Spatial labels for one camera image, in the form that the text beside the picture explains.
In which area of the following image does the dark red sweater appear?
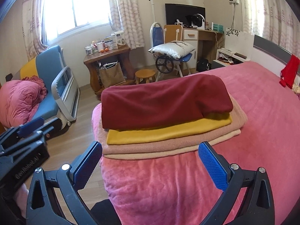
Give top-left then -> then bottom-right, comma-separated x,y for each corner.
101,74 -> 234,130

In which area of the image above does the patterned curtain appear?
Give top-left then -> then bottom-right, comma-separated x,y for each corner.
241,0 -> 300,60
107,0 -> 146,50
22,0 -> 50,62

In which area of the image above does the black bag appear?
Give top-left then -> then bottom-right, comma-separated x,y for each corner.
196,58 -> 210,73

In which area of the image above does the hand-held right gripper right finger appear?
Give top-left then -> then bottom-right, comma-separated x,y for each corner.
198,142 -> 275,225

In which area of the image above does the white nightstand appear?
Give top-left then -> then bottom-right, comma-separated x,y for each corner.
212,48 -> 248,70

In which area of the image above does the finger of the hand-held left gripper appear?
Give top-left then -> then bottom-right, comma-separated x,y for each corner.
42,118 -> 63,143
0,116 -> 45,156

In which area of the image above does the blue chair white frame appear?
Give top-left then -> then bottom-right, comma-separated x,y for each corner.
148,22 -> 195,82

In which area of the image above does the white floor lamp pole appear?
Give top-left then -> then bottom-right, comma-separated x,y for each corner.
148,0 -> 157,48

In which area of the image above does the wooden desk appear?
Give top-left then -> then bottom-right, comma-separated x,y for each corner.
163,24 -> 224,71

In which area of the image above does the mustard yellow garment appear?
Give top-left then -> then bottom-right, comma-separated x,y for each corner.
106,112 -> 233,145

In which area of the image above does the grey bed headboard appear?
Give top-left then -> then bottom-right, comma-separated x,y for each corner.
253,35 -> 300,77

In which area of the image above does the black steering wheel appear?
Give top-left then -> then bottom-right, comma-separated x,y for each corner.
156,55 -> 175,74

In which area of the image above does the white board leaf print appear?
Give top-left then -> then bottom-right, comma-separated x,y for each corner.
225,27 -> 255,63

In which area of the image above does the yellow cushion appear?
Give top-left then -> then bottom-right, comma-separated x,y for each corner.
20,56 -> 38,79

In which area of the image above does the window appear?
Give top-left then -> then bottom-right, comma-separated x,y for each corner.
43,0 -> 111,37

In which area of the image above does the white desk fan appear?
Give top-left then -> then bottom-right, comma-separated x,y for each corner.
189,13 -> 206,30

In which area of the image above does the cream garment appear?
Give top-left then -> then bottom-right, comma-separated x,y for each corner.
103,129 -> 242,160

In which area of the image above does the tall white box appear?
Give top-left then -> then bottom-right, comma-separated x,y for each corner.
111,31 -> 126,49

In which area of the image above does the burlap tote bag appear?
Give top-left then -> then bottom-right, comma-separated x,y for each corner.
98,62 -> 126,89

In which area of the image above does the pink fleece blanket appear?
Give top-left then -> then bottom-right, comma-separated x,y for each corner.
91,61 -> 300,225

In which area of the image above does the wooden side table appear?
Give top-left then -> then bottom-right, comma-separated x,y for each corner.
83,44 -> 136,96

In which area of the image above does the silver pillow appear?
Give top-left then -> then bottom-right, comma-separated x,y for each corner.
148,41 -> 196,60

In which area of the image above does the person's left hand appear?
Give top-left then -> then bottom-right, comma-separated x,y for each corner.
14,183 -> 31,218

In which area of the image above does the bright red garment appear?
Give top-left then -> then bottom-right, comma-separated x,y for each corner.
279,55 -> 300,88

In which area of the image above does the black monitor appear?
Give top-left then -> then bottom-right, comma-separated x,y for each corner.
165,3 -> 206,27

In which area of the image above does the small white box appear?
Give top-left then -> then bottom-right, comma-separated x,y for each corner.
103,36 -> 117,50

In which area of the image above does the pink quilt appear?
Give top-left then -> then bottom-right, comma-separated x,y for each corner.
0,75 -> 48,127

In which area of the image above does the round wooden stool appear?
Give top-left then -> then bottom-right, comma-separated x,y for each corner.
135,69 -> 156,85

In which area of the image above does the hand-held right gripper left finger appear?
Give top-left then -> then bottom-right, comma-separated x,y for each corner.
26,141 -> 104,225

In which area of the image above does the blue folding bed chair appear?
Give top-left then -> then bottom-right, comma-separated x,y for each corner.
20,45 -> 80,129

